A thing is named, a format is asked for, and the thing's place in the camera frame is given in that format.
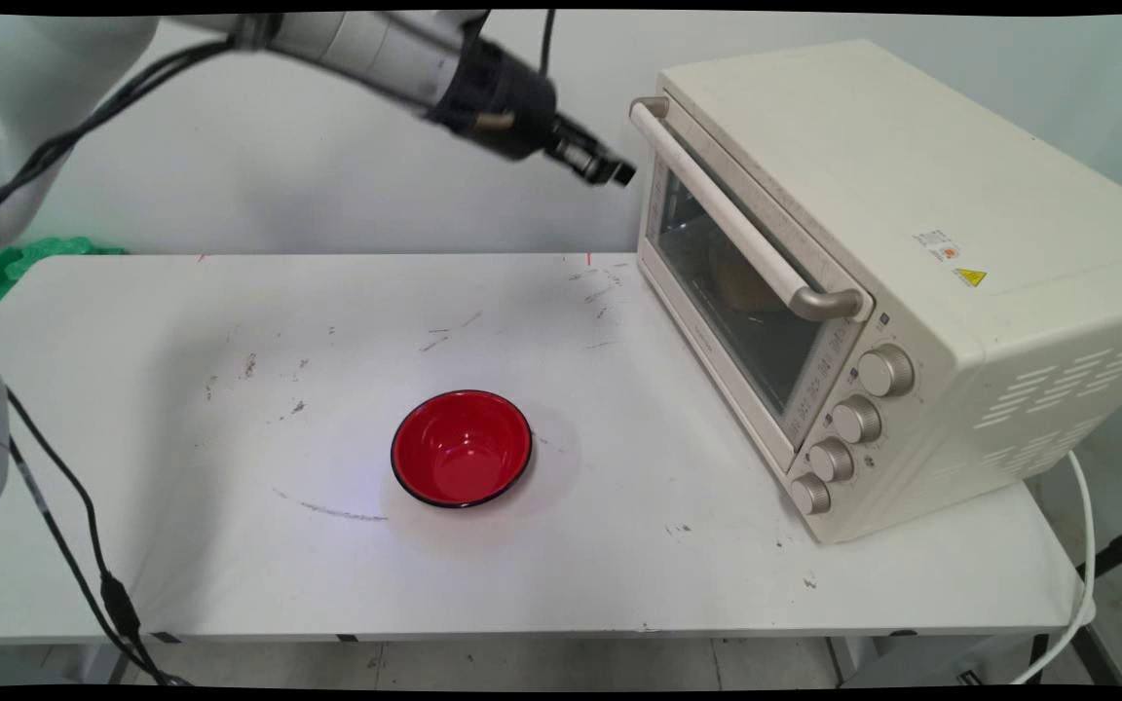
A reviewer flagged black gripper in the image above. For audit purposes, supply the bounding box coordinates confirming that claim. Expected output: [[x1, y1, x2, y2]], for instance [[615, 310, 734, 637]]
[[428, 37, 638, 189]]

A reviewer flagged cream oven door with handle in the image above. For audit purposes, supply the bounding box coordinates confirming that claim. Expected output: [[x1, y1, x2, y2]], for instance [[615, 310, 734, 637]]
[[629, 95, 876, 478]]

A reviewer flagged red bowl with black rim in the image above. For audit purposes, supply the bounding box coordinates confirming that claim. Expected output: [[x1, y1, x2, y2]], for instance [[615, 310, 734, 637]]
[[391, 389, 534, 510]]

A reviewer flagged cream toaster oven body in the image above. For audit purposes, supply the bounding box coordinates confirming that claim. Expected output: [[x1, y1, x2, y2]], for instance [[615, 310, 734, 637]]
[[639, 39, 1122, 546]]

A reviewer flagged silver oven knob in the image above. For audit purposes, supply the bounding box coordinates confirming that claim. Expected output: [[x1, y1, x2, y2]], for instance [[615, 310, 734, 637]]
[[831, 394, 883, 446], [789, 472, 833, 517], [856, 344, 916, 398], [807, 438, 856, 485]]

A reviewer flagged black tripod stand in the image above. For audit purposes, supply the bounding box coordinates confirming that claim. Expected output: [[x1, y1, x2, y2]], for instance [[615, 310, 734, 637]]
[[1072, 521, 1122, 685]]

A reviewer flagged white power cable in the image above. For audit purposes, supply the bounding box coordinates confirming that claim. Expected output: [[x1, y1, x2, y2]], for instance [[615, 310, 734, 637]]
[[1009, 448, 1098, 685]]

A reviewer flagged black cable with inline connector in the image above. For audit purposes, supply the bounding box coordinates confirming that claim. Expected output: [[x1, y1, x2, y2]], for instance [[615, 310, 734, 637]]
[[0, 39, 241, 686]]

